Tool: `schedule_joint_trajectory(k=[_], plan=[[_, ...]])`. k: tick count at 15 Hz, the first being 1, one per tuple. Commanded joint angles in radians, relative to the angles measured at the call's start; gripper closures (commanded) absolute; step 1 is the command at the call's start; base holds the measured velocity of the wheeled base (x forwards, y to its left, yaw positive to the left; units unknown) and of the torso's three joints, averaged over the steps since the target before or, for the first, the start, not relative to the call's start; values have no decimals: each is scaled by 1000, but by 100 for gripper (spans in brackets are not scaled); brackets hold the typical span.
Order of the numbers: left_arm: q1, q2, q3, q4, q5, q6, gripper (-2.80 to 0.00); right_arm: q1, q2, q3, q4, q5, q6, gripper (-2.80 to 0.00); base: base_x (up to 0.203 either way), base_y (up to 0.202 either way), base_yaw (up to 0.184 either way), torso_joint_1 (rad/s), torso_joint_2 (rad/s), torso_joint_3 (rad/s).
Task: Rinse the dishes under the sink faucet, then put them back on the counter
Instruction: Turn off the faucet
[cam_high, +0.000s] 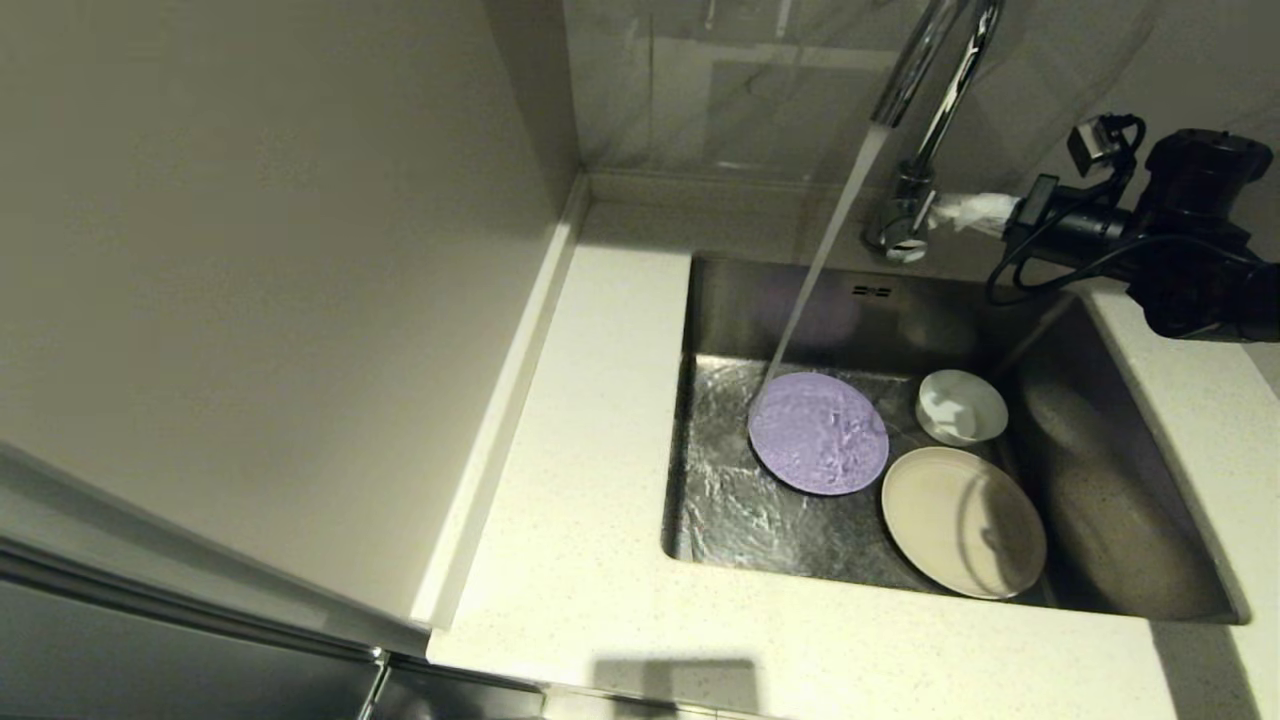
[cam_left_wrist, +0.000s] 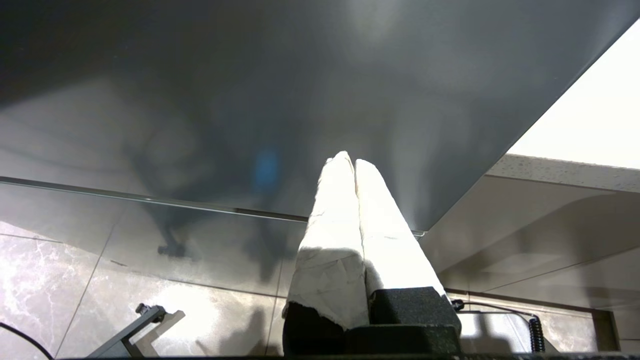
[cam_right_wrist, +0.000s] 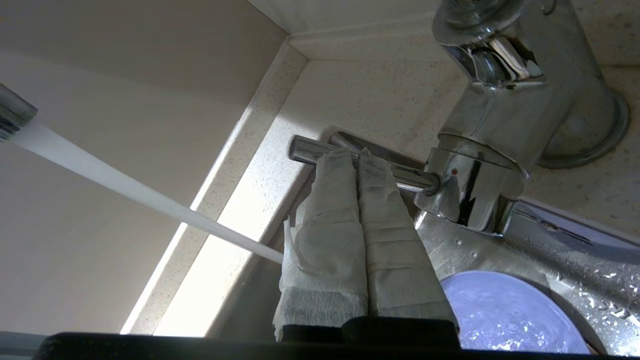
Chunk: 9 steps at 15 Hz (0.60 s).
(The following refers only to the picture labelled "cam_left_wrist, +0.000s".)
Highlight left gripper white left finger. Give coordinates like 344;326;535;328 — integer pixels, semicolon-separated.
282;151;370;356

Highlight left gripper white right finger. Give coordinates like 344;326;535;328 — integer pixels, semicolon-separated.
355;159;462;332

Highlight under-counter cabinet front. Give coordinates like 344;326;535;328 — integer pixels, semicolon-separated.
417;172;640;351

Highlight grey glossy cabinet door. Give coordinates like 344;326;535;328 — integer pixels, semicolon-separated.
0;0;640;301

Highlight black coiled cable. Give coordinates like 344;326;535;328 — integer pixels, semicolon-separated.
450;299;547;354

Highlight grey metal bracket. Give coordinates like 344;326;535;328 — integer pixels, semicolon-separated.
87;304;187;360

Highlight thin black cable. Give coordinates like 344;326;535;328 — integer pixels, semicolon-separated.
0;321;55;360

